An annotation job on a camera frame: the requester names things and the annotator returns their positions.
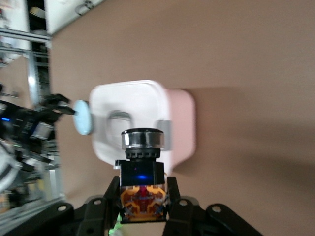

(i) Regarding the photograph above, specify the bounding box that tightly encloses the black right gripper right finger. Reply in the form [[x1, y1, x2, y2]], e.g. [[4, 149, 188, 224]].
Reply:
[[167, 177, 264, 236]]

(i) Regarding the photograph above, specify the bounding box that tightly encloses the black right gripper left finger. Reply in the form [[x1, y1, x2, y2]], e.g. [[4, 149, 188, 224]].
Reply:
[[14, 176, 121, 236]]

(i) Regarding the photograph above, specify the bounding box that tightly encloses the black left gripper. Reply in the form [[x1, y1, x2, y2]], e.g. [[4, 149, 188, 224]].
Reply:
[[0, 93, 76, 148]]

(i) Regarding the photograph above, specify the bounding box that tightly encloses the light blue round plate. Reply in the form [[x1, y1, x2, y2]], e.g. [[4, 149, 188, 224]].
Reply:
[[73, 99, 94, 136]]

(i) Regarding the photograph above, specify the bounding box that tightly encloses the aluminium shelf rack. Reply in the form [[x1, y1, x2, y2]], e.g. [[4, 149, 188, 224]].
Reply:
[[0, 26, 65, 214]]

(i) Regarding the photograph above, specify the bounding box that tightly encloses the white lidded lunch box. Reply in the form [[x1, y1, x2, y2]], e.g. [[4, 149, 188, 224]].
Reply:
[[88, 79, 197, 173]]

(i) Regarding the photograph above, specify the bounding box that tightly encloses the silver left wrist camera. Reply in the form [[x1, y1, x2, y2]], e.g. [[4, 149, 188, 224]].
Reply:
[[31, 122, 54, 141]]

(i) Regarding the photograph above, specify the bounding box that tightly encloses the white case with handle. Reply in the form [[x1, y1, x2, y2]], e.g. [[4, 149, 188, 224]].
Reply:
[[44, 0, 107, 35]]

